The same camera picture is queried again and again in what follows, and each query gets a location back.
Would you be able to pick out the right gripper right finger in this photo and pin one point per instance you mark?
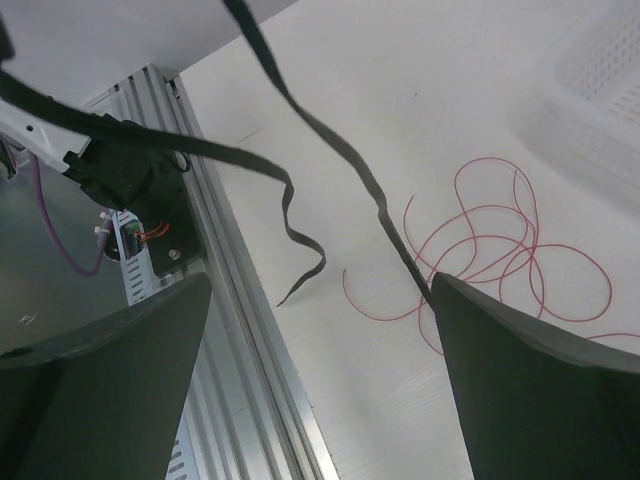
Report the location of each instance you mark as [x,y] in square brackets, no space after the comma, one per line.
[535,401]

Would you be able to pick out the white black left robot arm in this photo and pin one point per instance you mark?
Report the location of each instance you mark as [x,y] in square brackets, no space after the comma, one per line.
[146,182]

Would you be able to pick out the white slotted cable duct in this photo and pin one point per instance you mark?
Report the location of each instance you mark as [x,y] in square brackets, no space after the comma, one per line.
[140,282]

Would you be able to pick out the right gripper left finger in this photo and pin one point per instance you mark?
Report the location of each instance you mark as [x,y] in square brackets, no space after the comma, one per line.
[104,401]

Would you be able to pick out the aluminium mounting rail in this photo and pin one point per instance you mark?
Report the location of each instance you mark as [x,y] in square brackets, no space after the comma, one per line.
[246,414]

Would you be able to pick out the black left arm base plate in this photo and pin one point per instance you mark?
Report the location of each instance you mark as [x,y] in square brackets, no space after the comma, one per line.
[179,245]

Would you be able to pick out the white left plastic basket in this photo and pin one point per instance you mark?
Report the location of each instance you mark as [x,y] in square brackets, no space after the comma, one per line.
[583,117]

